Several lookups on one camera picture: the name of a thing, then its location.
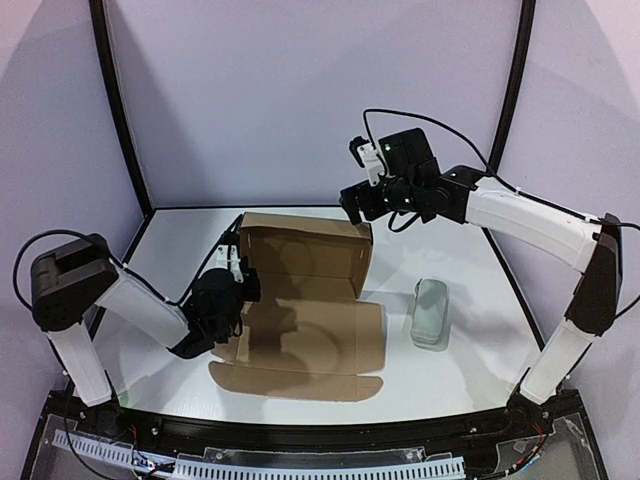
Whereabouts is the brown cardboard box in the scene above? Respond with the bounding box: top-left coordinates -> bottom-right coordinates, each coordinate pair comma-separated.
209,213 -> 386,403

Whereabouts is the pale green glasses case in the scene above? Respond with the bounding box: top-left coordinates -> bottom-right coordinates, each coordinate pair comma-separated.
409,278 -> 449,348

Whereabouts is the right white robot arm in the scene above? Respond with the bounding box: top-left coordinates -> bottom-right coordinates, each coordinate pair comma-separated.
340,128 -> 622,427

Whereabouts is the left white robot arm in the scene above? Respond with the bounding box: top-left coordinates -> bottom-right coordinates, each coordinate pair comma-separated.
30,233 -> 261,407

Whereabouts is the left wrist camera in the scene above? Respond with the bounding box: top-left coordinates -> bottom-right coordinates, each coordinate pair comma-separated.
213,244 -> 248,283

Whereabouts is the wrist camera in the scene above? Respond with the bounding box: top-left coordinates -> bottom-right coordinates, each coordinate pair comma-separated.
213,244 -> 248,283
349,136 -> 388,187

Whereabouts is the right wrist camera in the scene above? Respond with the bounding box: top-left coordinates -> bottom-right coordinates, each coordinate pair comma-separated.
349,136 -> 388,187

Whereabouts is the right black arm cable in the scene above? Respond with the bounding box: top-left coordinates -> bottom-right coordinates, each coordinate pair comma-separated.
362,108 -> 640,316

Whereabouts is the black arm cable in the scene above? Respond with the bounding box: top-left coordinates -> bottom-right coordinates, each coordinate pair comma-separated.
362,108 -> 640,316
12,219 -> 246,341

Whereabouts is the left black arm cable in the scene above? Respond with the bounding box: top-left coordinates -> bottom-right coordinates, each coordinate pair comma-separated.
12,219 -> 246,341

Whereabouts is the black front frame rail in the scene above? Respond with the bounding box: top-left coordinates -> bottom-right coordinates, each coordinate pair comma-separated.
122,408 -> 515,453

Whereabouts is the white slotted cable duct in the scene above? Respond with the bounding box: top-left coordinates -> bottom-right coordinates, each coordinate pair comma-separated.
44,429 -> 466,480

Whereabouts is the right black frame post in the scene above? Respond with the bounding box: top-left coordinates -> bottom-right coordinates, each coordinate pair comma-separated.
488,0 -> 536,172

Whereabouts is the black frame post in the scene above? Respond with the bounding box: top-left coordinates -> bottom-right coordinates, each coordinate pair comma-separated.
88,0 -> 154,218
488,0 -> 536,172

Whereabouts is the left black frame post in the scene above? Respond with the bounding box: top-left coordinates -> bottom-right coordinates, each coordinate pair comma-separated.
88,0 -> 154,218

